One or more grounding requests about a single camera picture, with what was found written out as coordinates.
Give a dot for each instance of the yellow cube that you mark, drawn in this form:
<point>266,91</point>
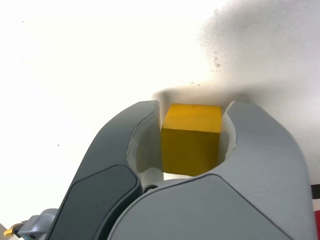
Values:
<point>190,140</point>

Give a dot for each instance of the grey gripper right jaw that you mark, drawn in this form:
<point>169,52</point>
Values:
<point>250,200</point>

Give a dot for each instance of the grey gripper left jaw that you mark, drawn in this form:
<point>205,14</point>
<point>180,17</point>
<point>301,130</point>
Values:
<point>105,155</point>

